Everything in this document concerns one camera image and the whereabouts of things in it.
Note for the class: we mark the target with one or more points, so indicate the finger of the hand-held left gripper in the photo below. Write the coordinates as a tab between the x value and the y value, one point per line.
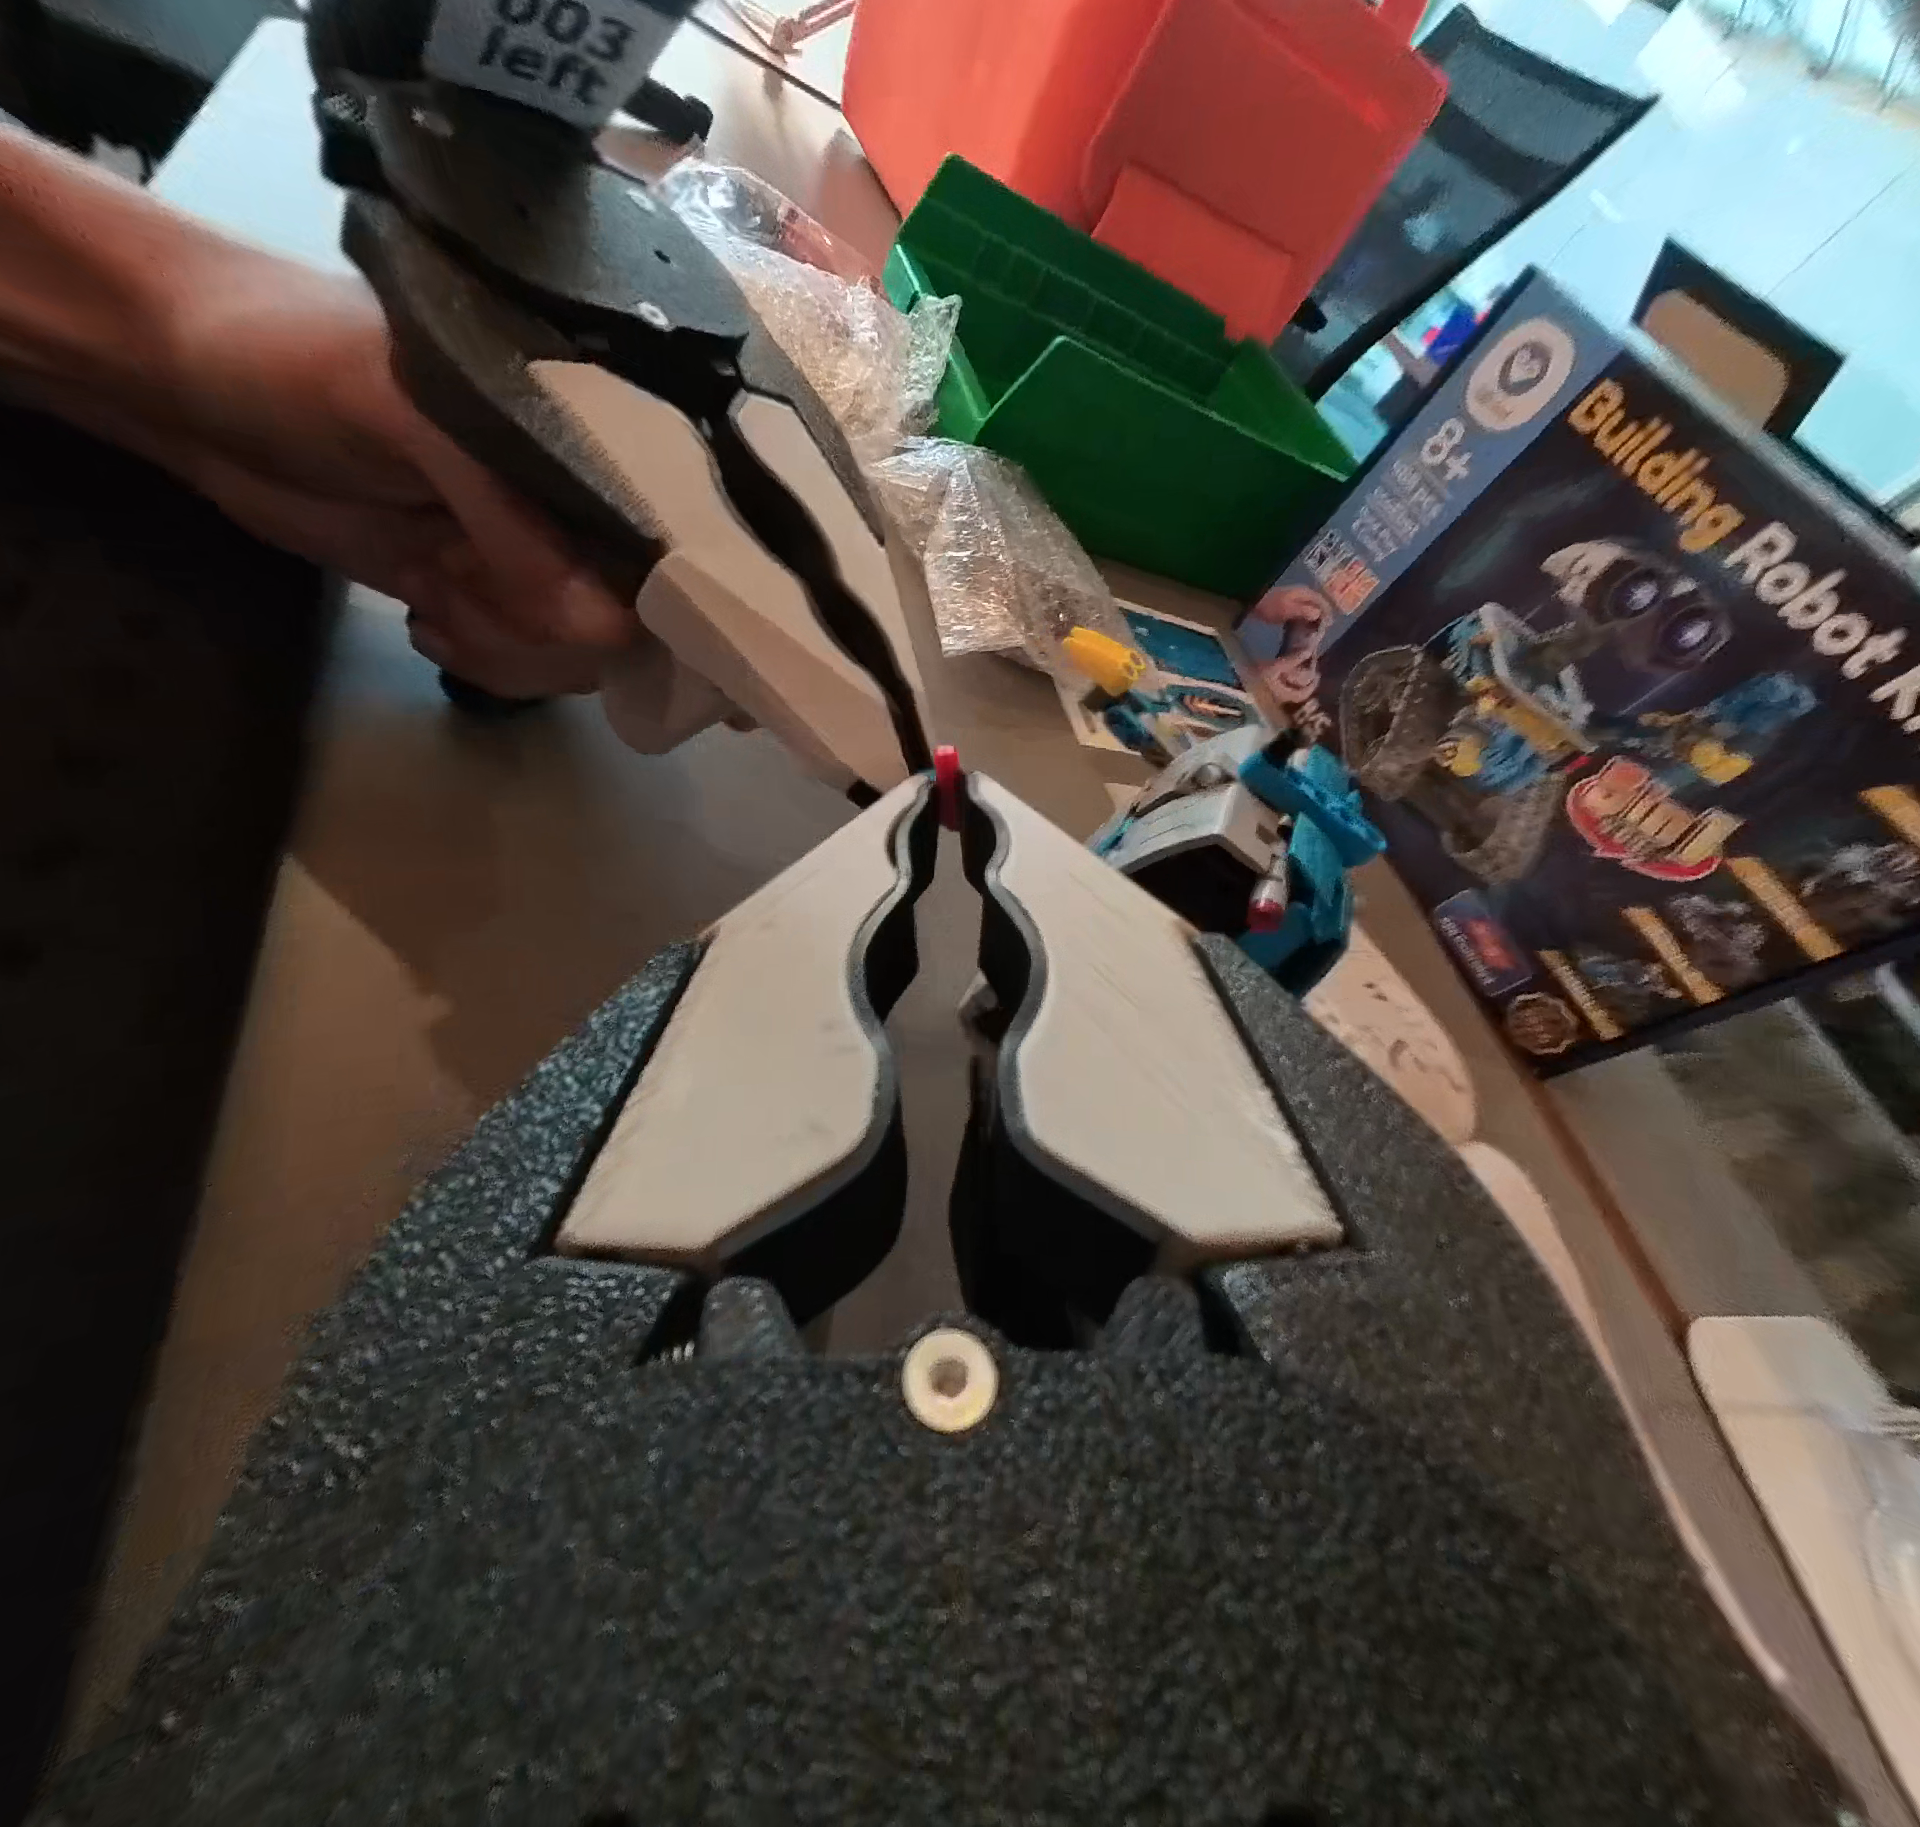
816	494
646	449

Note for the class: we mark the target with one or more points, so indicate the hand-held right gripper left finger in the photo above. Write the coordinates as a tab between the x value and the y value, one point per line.
736	1094

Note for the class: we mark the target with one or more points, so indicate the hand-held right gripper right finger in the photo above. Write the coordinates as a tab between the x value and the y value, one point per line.
1171	1094

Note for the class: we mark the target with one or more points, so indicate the grey blue brick robot model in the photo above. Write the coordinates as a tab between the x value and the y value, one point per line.
1230	823

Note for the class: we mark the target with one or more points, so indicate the red pin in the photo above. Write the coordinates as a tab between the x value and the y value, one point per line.
947	779

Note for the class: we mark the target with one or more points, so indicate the person's left forearm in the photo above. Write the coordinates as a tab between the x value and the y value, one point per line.
150	327

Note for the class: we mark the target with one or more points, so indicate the person's left hand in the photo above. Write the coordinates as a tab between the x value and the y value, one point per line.
480	584

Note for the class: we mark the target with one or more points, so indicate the bubble wrap bag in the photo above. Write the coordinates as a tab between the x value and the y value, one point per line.
825	327
990	553

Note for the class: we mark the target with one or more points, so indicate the green plastic bin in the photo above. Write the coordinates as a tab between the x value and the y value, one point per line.
1140	464

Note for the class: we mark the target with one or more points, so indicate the metal laptop stand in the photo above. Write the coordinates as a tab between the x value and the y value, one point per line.
796	27

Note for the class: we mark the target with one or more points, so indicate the sticker sheet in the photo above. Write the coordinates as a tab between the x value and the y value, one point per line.
1186	694

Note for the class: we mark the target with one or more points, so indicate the orange storage box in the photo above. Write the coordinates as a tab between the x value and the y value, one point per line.
1051	57

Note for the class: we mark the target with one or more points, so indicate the dark perforated chair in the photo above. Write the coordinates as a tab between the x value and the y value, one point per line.
135	1108

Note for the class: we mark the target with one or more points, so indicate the dark blue robot kit box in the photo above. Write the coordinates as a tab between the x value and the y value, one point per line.
1620	659

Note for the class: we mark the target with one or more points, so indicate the black mesh chair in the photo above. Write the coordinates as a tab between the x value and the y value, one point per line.
1485	162

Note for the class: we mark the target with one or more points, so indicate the instruction booklet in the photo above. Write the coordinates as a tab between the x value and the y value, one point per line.
1801	1529

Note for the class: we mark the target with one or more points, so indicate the black framed tan panel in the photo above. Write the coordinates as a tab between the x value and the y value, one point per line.
1725	343

